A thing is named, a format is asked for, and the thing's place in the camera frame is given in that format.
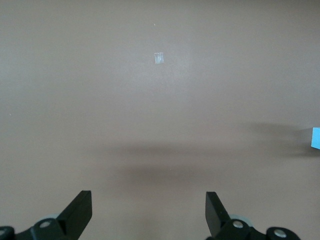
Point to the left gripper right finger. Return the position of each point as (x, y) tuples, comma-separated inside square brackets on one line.
[(215, 212)]

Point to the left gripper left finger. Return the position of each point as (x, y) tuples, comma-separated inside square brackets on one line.
[(75, 212)]

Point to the light blue foam block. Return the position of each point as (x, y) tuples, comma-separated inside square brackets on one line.
[(316, 138)]

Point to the clear tape piece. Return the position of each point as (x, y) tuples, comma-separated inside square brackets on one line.
[(158, 58)]

